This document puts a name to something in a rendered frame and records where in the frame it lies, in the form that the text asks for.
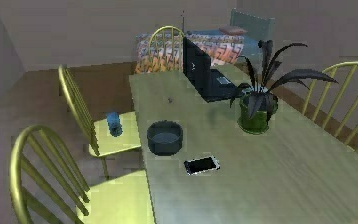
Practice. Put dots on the small dark key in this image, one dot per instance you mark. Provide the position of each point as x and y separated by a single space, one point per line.
169 99

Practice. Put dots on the dark grey round bowl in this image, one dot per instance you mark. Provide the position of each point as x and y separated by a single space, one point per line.
164 137

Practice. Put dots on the black open laptop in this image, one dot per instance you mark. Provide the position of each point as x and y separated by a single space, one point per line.
200 75

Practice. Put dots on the black mobile phone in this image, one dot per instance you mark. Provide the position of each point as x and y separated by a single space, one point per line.
202 165

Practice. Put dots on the yellow-green wooden chair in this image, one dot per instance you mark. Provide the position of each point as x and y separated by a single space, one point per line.
117 203
345 100
166 50
115 136

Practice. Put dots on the blue small cup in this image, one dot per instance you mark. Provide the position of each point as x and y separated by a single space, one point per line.
113 124

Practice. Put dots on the bed with patterned orange blanket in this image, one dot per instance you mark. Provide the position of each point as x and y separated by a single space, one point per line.
217 48

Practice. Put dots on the dark plant in green pot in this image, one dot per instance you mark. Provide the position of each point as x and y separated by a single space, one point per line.
257 106

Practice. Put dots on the pale green dining table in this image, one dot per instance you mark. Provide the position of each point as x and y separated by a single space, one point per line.
253 173

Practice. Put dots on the pink pillow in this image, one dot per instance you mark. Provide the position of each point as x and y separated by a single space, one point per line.
233 30

